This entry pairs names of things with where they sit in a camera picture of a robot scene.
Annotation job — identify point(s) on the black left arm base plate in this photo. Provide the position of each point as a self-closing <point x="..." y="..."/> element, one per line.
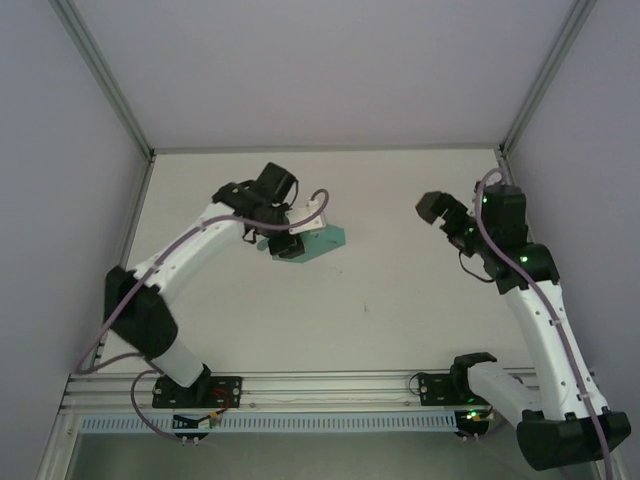
<point x="230" y="390"/>

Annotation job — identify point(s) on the teal cardboard box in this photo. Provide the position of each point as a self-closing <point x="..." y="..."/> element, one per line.
<point x="327" y="239"/>

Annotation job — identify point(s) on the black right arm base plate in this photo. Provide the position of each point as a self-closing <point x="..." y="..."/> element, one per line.
<point x="435" y="390"/>

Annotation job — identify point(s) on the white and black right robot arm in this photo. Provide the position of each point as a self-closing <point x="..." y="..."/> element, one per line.
<point x="550" y="350"/>

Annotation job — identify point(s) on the aluminium frame post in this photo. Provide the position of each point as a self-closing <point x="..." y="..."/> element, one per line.
<point x="545" y="80"/>
<point x="107" y="85"/>

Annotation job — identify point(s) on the aluminium mounting rail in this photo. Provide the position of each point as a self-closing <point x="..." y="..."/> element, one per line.
<point x="325" y="382"/>

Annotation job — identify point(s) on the grey metal panel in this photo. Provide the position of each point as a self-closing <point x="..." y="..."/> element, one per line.
<point x="325" y="457"/>

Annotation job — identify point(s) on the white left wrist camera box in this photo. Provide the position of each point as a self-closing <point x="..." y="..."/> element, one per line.
<point x="310" y="217"/>

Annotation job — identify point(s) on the grey table edge strip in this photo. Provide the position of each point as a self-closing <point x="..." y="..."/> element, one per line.
<point x="325" y="148"/>

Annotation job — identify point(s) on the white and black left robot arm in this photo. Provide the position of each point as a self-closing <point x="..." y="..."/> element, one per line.
<point x="190" y="245"/>

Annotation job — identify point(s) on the black power connector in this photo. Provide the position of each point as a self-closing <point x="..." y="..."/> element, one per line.
<point x="186" y="423"/>
<point x="472" y="426"/>

